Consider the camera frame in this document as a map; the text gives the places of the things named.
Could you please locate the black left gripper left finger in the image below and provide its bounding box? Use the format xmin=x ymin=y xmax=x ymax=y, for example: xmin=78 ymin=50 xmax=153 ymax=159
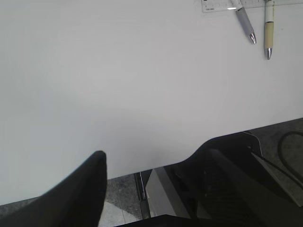
xmin=0 ymin=151 xmax=107 ymax=227

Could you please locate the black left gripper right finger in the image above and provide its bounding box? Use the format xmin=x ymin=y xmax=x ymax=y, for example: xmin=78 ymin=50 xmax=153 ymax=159
xmin=201 ymin=149 xmax=284 ymax=227

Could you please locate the beige grip patterned pen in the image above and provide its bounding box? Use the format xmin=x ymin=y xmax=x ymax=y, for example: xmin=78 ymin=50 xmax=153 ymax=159
xmin=264 ymin=0 xmax=275 ymax=60

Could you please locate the grey grip patterned pen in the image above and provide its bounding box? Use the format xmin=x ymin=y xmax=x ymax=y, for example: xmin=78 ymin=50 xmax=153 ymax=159
xmin=231 ymin=0 xmax=257 ymax=44

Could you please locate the transparent plastic ruler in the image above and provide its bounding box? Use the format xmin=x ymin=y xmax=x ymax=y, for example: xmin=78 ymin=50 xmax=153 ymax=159
xmin=201 ymin=0 xmax=303 ymax=13

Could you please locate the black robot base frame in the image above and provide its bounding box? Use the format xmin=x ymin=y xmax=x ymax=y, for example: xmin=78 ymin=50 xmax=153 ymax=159
xmin=113 ymin=131 xmax=303 ymax=227

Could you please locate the black floor cable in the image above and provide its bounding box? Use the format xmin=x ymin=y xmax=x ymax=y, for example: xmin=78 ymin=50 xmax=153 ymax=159
xmin=278 ymin=131 xmax=303 ymax=187

